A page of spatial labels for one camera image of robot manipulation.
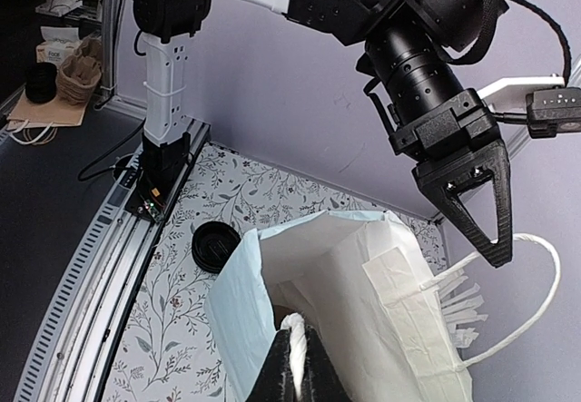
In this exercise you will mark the front aluminium rail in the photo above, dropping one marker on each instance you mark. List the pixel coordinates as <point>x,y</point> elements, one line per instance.
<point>76,342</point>

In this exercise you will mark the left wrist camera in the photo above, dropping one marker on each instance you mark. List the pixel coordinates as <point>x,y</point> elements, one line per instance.
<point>545,105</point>

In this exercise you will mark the tissue box outside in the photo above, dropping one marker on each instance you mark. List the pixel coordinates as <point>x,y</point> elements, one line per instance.
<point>57,44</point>

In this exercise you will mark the light blue paper bag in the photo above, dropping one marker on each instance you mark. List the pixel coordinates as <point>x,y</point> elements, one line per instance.
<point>360,279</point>

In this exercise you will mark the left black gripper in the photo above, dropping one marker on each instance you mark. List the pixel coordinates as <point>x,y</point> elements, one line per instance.
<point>461,125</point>

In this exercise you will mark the bundle of wrapped straws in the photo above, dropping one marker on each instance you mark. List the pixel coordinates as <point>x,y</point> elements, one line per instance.
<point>460,300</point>

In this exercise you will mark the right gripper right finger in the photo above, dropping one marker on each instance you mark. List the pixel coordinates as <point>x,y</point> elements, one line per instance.
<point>320,381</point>

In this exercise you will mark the stack of black lids outside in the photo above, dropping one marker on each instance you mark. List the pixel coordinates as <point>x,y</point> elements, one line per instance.
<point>40,86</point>

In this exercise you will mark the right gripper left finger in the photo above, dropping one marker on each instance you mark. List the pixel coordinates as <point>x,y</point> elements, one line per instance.
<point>275,380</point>

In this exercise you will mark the floral table mat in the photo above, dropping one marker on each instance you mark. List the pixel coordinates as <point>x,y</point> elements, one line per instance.
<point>167,351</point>

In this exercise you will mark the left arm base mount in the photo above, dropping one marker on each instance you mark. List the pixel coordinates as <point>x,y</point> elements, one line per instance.
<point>150,197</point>

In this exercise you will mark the brown paper bag outside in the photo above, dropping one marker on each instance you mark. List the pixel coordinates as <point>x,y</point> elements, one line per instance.
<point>31,124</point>

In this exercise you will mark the stack of brown carriers outside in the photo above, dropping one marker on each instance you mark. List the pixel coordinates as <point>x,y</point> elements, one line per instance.
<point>80,73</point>

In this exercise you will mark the left aluminium frame post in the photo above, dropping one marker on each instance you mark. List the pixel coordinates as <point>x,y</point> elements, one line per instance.
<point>111,19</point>

